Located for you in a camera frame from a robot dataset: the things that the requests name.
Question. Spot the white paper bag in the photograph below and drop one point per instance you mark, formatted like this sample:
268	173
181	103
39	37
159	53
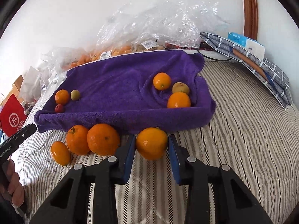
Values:
30	90

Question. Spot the white blue box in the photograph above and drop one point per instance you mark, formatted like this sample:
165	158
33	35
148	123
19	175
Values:
251	45

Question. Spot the grey checked folded cloth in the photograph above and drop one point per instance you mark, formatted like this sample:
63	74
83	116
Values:
272	76

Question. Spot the yellow-green round fruit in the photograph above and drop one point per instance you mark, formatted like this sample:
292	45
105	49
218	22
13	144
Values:
180	87

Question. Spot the purple towel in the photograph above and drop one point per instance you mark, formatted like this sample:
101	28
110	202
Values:
119	91

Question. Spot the small oval orange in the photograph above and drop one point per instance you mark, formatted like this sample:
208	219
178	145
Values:
60	153

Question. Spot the red paper bag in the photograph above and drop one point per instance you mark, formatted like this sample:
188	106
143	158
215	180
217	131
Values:
12	116

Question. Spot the orange with green stem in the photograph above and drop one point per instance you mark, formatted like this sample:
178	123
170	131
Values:
76	140

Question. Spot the cardboard box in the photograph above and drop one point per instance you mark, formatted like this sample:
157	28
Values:
14	91

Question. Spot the brown wooden frame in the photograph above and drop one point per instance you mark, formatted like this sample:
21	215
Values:
250	19

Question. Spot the small red fruit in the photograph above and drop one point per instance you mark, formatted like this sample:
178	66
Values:
59	108

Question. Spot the clear plastic bags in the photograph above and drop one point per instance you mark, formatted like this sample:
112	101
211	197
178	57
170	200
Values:
153	27

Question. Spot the large bumpy orange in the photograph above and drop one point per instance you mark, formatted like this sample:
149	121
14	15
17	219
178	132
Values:
103	139

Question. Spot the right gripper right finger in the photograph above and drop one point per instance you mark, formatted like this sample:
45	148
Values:
234	202

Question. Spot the striped bed cover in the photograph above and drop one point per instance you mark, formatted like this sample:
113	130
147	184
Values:
249	131

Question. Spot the left hand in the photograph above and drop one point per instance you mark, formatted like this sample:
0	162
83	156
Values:
15	188

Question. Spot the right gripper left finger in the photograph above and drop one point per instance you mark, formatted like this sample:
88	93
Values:
68	202

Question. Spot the white plate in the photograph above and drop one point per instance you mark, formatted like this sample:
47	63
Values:
209	55

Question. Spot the small green-yellow fruit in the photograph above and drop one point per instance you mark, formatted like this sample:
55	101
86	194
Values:
75	95

